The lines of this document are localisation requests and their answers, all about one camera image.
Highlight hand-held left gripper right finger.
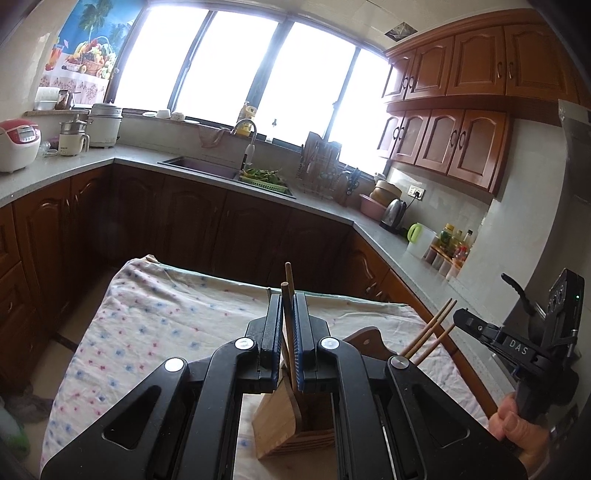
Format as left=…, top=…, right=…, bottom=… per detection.
left=291, top=292, right=527, bottom=480

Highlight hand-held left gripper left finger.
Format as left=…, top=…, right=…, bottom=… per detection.
left=39, top=293, right=283, bottom=480

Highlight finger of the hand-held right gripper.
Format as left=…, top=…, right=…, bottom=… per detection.
left=452, top=308, right=503, bottom=348

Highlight wooden utensil holder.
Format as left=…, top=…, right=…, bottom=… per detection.
left=252, top=325, right=395, bottom=460

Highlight person's right hand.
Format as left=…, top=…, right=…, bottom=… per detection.
left=488, top=392, right=551, bottom=462

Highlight row of white spice jars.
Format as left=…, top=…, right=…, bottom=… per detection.
left=425, top=249, right=462, bottom=280

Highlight cluster of condiment bottles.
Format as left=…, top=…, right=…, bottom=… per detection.
left=438, top=224, right=476, bottom=268

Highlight floral white tablecloth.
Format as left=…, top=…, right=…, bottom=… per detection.
left=41, top=254, right=490, bottom=469

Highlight grey kitchen countertop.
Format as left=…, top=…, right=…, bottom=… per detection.
left=0, top=148, right=522, bottom=352

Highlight steel electric kettle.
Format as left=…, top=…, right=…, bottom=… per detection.
left=379, top=198, right=408, bottom=234

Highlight pink plastic basin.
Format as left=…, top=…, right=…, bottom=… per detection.
left=359, top=193, right=393, bottom=220

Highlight wooden lower cabinets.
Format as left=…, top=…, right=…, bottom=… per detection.
left=0, top=161, right=499, bottom=416

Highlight wooden cabinets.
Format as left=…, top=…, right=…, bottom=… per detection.
left=0, top=161, right=499, bottom=416
left=381, top=23, right=580, bottom=197

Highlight green basket of vegetables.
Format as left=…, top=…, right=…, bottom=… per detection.
left=238, top=168, right=291, bottom=195

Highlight dark scissors holder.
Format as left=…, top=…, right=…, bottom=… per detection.
left=342, top=168, right=365, bottom=206

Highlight beige lidded pot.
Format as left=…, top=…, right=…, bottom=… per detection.
left=372, top=180, right=402, bottom=206

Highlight kitchen sink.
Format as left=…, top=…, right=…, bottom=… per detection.
left=157, top=156, right=241, bottom=181

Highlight chrome kitchen faucet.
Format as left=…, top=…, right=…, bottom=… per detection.
left=231, top=119, right=258, bottom=171

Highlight pink hanging cloth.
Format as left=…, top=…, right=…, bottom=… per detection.
left=198, top=124, right=232, bottom=148

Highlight yellow oil bottle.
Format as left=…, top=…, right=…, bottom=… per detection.
left=240, top=102, right=258, bottom=134

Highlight wooden upper cabinets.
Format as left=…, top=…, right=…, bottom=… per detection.
left=381, top=23, right=580, bottom=197

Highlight large kitchen window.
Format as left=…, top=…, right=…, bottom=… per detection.
left=113, top=4, right=393, bottom=174

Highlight large white rice cooker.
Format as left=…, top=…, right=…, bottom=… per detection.
left=88, top=102, right=124, bottom=148

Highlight small white electric pot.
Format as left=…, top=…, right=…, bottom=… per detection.
left=58, top=117, right=90, bottom=158

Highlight red and white rice cooker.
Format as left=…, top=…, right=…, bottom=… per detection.
left=0, top=119, right=42, bottom=174

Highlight clear jug with green handle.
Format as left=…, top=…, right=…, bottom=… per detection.
left=406, top=223, right=437, bottom=259

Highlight wire dish rack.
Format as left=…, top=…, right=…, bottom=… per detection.
left=295, top=131, right=347, bottom=199

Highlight tropical fruit wall poster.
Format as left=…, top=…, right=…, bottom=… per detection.
left=39, top=0, right=127, bottom=100

